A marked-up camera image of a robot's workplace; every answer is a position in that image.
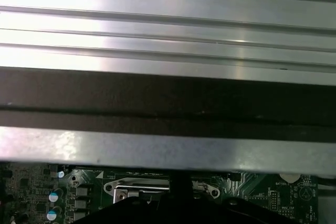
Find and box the green motherboard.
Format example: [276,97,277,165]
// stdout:
[0,162,322,224]

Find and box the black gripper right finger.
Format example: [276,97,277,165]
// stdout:
[181,174,299,224]

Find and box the silver coin battery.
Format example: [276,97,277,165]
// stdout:
[278,173,301,183]

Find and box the blue top capacitor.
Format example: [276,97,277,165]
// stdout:
[48,191,60,204]
[46,209,58,222]

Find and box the black open PC case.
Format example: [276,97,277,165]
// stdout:
[0,65,336,224]

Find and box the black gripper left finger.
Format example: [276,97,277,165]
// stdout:
[81,174,182,224]

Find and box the grey square inductor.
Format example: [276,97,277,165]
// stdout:
[74,198,92,209]
[72,211,89,222]
[74,185,93,198]

